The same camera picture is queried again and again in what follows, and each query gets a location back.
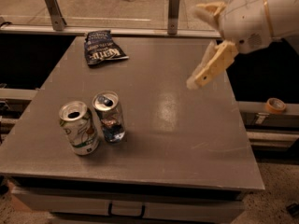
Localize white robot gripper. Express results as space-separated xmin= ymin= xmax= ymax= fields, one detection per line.
xmin=186 ymin=0 xmax=272 ymax=90

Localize silver blue redbull can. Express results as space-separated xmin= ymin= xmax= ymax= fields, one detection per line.
xmin=93 ymin=91 xmax=125 ymax=143

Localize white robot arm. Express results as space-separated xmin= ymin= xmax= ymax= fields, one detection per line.
xmin=186 ymin=0 xmax=299 ymax=90

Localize white green 7up can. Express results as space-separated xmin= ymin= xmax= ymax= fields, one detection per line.
xmin=59 ymin=101 xmax=100 ymax=156

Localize orange tape roll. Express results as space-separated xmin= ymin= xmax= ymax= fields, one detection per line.
xmin=265 ymin=98 xmax=286 ymax=114

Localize dark blue chip bag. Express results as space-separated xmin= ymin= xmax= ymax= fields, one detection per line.
xmin=84 ymin=30 xmax=128 ymax=65

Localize black object on floor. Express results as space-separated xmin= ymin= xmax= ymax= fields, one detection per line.
xmin=286 ymin=203 xmax=299 ymax=217

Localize middle metal railing bracket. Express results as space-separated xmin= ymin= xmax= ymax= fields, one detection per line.
xmin=167 ymin=0 xmax=180 ymax=35

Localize metal railing bracket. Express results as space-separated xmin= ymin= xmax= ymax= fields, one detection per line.
xmin=44 ymin=0 xmax=66 ymax=31
xmin=167 ymin=0 xmax=180 ymax=35

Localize left metal railing bracket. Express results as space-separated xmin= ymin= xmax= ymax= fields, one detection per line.
xmin=44 ymin=0 xmax=66 ymax=31

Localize white drawer with black handle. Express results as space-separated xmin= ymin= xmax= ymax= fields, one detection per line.
xmin=12 ymin=187 xmax=244 ymax=224

